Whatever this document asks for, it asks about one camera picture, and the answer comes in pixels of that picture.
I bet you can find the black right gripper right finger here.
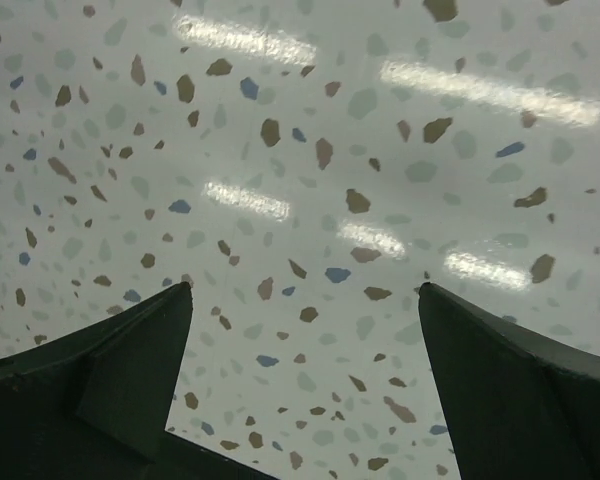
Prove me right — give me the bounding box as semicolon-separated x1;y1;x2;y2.
418;282;600;480

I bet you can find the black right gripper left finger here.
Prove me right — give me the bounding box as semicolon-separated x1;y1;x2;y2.
0;282;260;479

